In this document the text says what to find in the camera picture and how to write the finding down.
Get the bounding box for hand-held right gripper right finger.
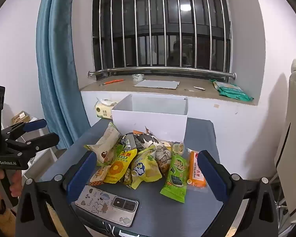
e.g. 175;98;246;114
197;150;279;237

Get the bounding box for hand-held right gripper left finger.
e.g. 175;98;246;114
15;150;106;237

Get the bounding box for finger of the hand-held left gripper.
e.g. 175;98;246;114
1;118;48;141
5;133;60;160

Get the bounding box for orange cake packet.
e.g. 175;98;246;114
187;149;208;190

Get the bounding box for small orange wafer packet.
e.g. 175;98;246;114
89;165;111;187

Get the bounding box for green seaweed packet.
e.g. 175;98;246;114
160;152;190;203

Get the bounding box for yellow snack packet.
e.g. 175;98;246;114
103;149;138;184

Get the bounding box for beige snack packet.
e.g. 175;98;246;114
84;121;121;167

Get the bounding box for small jelly cup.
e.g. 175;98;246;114
171;141;185;156

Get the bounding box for small olive snack packet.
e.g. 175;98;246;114
122;169;134;187

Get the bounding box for clear cracker packet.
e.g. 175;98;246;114
154;140;174;177

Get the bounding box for dark snack packet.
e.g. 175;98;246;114
120;132;139;153

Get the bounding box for yellow-green snack packet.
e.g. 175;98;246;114
130;145;162;190

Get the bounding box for black and white snack packet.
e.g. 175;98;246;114
133;126;161;153

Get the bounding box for white box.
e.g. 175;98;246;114
111;94;188;142

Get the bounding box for person's left forearm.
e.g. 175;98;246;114
0;204;18;237

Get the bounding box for small cardboard box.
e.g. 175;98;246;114
11;111;31;125

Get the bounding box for phone with cartoon case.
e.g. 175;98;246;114
74;185;140;228

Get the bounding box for blue curtain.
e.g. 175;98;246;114
36;0;93;150

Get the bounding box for tissue pack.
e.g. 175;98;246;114
94;97;119;120

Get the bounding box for stone windowsill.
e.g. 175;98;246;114
79;75;258;106

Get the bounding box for green and white bag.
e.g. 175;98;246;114
210;79;254;103

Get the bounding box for orange pen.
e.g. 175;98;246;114
100;79;125;86

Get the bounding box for steel window grille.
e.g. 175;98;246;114
86;0;237;81

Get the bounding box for dark window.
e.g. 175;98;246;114
92;0;232;70

